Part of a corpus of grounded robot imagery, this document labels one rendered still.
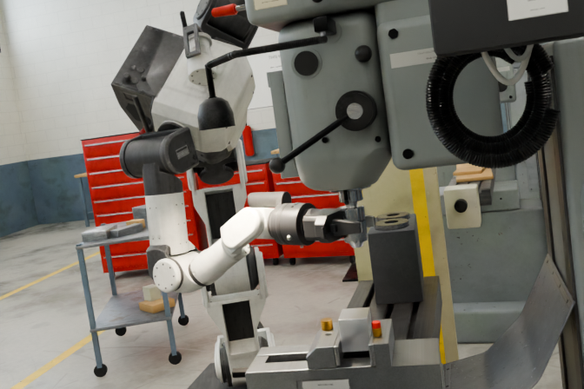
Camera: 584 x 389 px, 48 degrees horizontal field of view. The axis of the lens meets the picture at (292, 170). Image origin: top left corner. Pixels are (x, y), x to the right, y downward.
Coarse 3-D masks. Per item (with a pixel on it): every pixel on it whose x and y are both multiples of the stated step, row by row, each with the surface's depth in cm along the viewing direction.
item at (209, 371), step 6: (258, 324) 231; (210, 366) 241; (204, 372) 237; (210, 372) 236; (198, 378) 232; (204, 378) 231; (210, 378) 230; (216, 378) 230; (192, 384) 227; (198, 384) 227; (204, 384) 226; (210, 384) 225; (216, 384) 224; (222, 384) 224
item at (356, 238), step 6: (342, 216) 126; (348, 216) 125; (354, 216) 125; (360, 216) 125; (366, 222) 127; (366, 228) 127; (348, 234) 126; (354, 234) 125; (360, 234) 125; (366, 234) 126; (348, 240) 126; (354, 240) 126; (360, 240) 126; (366, 240) 126
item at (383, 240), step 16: (384, 224) 167; (400, 224) 165; (416, 224) 179; (368, 240) 165; (384, 240) 164; (400, 240) 163; (416, 240) 167; (384, 256) 164; (400, 256) 164; (416, 256) 163; (384, 272) 165; (400, 272) 164; (416, 272) 163; (384, 288) 165; (400, 288) 164; (416, 288) 164
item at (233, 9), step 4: (232, 4) 138; (244, 4) 137; (216, 8) 139; (220, 8) 138; (224, 8) 138; (228, 8) 138; (232, 8) 137; (236, 8) 138; (240, 8) 137; (244, 8) 137; (212, 12) 139; (216, 12) 138; (220, 12) 138; (224, 12) 138; (228, 12) 138; (232, 12) 138; (236, 12) 138; (216, 16) 139
